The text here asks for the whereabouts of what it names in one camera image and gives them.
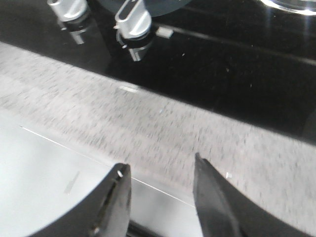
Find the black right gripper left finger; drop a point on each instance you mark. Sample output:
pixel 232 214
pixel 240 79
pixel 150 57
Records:
pixel 105 212

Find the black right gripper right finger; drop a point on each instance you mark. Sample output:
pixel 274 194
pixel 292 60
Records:
pixel 223 211

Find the grey cabinet drawer front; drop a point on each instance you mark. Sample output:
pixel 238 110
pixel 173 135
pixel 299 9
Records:
pixel 42 178

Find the black glass cooktop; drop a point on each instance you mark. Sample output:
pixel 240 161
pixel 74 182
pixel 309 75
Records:
pixel 239 58

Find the right silver stove knob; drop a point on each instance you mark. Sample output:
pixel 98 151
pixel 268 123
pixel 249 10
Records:
pixel 133 20

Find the silver stove knob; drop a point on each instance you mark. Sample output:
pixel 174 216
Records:
pixel 133 20
pixel 69 10

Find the left silver stove knob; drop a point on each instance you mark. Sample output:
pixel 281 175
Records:
pixel 69 10

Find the right gas burner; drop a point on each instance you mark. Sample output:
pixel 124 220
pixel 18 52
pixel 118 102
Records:
pixel 302 7

